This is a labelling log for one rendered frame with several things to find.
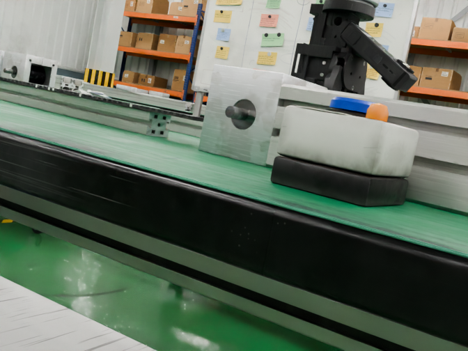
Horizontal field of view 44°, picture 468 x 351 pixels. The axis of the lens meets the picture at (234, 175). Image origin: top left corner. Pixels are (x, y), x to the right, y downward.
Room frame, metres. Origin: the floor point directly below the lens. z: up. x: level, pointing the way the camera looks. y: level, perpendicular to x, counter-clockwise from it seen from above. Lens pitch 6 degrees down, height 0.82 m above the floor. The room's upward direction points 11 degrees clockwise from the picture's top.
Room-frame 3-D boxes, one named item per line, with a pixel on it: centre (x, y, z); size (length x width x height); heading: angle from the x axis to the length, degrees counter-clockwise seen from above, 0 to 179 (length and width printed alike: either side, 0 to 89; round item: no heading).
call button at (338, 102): (0.44, -0.08, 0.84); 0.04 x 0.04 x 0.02
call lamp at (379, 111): (0.40, -0.09, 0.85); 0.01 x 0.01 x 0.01
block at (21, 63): (1.44, 0.56, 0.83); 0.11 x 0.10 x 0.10; 143
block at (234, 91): (0.63, -0.01, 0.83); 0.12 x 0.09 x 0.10; 145
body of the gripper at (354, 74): (0.82, -0.11, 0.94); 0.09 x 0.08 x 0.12; 55
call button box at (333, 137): (0.45, -0.09, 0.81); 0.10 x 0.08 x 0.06; 145
